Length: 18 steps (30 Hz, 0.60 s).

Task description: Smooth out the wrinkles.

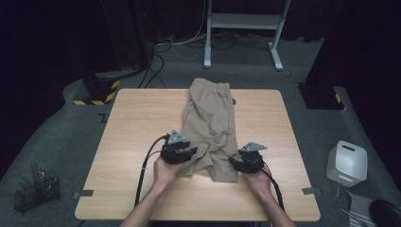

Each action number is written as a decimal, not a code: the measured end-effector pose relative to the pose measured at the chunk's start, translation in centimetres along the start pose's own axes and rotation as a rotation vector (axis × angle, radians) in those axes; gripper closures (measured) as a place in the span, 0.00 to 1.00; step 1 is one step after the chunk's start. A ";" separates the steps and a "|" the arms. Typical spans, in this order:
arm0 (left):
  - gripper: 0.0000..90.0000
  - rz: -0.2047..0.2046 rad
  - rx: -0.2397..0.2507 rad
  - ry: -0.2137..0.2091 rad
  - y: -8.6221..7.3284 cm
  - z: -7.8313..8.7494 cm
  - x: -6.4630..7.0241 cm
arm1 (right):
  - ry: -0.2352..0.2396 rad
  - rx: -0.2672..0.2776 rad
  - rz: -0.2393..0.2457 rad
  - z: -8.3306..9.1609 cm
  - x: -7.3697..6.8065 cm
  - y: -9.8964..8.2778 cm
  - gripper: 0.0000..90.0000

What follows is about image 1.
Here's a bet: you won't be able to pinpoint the white box device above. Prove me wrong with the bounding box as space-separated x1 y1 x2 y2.
325 140 369 188

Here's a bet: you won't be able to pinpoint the grey tape piece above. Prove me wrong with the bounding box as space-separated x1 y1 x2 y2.
302 186 323 197
73 189 95 201

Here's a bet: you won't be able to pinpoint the person's right hand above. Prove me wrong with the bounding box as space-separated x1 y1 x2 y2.
241 169 272 199

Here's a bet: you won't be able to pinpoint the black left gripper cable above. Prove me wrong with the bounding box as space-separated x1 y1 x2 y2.
133 134 168 208

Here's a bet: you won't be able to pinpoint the black yellow striped stand base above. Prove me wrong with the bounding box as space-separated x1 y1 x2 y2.
72 70 121 107

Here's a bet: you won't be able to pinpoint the khaki shorts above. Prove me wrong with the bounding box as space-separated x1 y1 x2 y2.
177 78 240 183

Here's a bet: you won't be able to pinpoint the person's left hand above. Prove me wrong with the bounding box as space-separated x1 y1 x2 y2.
152 156 184 191

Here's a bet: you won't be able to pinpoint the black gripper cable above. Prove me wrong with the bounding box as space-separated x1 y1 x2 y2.
260 163 286 212
133 134 168 208

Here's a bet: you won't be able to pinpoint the white metal stand frame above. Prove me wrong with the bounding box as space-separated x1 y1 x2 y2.
203 0 291 72

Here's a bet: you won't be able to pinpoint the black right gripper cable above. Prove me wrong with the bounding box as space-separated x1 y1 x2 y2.
260 163 286 212

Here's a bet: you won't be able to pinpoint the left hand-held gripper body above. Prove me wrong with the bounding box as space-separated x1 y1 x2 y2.
160 129 192 166

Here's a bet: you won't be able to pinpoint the black wire basket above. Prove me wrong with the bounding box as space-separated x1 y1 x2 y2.
13 162 61 215

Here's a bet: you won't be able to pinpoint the white floor cable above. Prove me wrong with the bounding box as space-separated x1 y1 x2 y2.
153 0 209 61

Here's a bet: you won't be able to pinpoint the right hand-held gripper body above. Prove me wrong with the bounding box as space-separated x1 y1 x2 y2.
235 141 269 175

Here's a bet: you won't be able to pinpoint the black round object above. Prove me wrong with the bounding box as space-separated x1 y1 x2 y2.
368 199 401 227

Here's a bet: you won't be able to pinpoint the black floor cables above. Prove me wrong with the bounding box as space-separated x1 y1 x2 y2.
137 31 285 90

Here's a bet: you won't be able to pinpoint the striped grey sheet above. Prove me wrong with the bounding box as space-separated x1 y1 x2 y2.
344 190 376 227

